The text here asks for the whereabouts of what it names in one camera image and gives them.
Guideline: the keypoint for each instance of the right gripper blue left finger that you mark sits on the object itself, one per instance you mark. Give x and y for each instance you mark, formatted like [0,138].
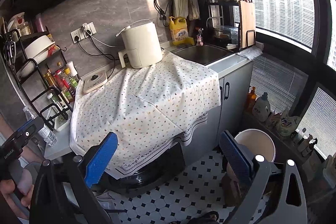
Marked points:
[98,157]

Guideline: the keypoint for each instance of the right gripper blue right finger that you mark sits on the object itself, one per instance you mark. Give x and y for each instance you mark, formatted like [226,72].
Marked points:
[239,160]

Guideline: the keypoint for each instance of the white trash bin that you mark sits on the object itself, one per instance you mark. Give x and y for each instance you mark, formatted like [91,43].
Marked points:
[258,143]

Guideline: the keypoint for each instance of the stainless kitchen sink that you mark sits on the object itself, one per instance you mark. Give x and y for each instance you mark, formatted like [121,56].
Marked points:
[204,55]

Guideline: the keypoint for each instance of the person's left hand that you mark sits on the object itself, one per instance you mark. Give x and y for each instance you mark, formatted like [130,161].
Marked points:
[18,196]

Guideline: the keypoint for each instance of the clear water bottle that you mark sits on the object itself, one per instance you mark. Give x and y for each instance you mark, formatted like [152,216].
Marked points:
[48,136]

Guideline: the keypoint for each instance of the grey cabinet doors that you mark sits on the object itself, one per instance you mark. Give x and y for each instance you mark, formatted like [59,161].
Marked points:
[233,91]

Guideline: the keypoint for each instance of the white plastic container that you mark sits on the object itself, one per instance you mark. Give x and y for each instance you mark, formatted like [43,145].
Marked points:
[60,122]

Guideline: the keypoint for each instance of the white laundry detergent bottle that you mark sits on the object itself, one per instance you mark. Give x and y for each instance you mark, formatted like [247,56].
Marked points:
[261,108]

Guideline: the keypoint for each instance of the green white refill pouch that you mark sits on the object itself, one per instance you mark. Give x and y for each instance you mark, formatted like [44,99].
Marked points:
[287,124]

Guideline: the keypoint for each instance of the person's foot in sandal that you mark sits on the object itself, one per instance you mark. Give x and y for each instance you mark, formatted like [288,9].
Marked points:
[210,217]

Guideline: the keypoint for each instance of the orange spray bottle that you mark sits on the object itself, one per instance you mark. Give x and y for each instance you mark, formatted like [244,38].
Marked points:
[251,99]

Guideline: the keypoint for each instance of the floral white tablecloth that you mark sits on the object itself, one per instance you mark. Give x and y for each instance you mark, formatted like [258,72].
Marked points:
[149,109]

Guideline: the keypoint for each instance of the black spice rack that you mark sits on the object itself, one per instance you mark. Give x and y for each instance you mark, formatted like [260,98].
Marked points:
[28,58]

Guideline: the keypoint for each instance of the red cap oil bottle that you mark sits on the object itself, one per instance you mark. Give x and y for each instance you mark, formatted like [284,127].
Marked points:
[62,85]

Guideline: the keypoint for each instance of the yellow cap green bottle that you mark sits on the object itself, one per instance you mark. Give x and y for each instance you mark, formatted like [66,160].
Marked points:
[73,81]

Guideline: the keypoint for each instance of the white dispenser bottle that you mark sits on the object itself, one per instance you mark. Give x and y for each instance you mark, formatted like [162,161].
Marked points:
[73,72]

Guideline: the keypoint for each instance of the pink small bottle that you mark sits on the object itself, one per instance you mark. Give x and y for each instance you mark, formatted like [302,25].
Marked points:
[200,37]

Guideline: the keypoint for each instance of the cream air fryer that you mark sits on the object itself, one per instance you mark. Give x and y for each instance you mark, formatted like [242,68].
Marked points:
[141,43]

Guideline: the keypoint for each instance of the yellow detergent jug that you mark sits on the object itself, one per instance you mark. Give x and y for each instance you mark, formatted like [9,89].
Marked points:
[179,31]

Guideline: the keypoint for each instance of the wooden cutting board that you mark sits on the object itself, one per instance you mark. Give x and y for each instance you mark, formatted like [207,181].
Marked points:
[247,24]

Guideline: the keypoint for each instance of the hanging plastic bags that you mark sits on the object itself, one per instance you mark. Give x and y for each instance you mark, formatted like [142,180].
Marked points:
[186,9]

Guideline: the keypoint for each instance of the black dish rack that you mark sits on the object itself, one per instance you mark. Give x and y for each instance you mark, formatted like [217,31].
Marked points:
[223,23]

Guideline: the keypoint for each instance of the wall power socket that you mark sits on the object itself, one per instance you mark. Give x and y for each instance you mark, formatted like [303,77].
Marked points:
[83,32]

